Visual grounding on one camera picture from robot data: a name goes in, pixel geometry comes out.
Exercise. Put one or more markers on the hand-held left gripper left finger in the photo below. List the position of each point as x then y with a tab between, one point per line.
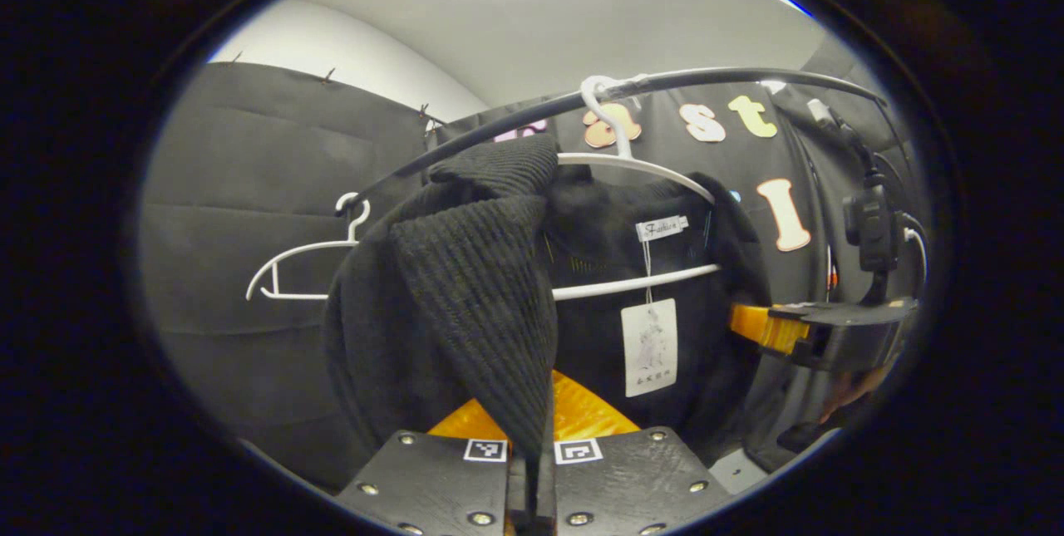
432	486

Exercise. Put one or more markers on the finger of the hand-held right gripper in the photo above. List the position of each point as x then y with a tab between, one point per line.
848	328

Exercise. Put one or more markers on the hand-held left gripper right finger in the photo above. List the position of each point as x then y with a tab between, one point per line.
623	486

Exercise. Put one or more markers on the black knit cardigan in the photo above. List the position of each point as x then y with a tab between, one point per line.
465	287

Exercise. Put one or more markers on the white plastic clothes hanger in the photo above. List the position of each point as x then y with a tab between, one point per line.
316	248
632	282

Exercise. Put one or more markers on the black metal clothes rack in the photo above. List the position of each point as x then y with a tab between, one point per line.
706	73

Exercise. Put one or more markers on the ceiling light panel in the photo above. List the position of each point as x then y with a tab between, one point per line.
791	4

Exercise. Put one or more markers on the black backdrop cloth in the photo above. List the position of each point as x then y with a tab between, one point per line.
249	145

